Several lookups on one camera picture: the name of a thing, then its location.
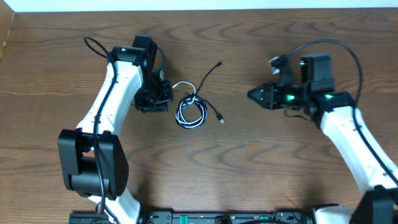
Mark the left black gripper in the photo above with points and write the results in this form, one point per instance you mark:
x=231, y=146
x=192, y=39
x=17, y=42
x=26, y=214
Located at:
x=161, y=105

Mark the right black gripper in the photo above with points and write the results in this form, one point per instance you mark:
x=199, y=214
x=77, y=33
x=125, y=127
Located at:
x=268, y=99

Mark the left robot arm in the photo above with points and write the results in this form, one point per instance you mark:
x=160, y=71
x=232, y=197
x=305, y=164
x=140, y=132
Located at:
x=93, y=161

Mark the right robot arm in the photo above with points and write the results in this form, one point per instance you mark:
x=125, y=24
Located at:
x=335, y=113

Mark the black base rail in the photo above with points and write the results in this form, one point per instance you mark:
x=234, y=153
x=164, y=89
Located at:
x=281, y=216

